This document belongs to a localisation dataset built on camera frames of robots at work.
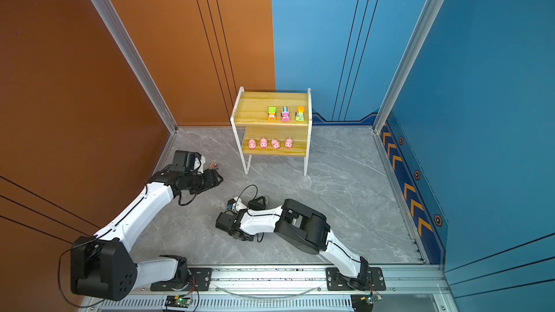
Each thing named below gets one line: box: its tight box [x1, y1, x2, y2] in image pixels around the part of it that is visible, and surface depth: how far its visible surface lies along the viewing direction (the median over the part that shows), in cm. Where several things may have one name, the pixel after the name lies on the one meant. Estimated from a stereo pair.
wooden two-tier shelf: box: [229, 86, 313, 177], surface depth 87 cm
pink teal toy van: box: [280, 106, 291, 123], surface depth 77 cm
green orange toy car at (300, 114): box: [294, 106, 305, 122], surface depth 78 cm
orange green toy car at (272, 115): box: [267, 106, 277, 122], surface depth 78 cm
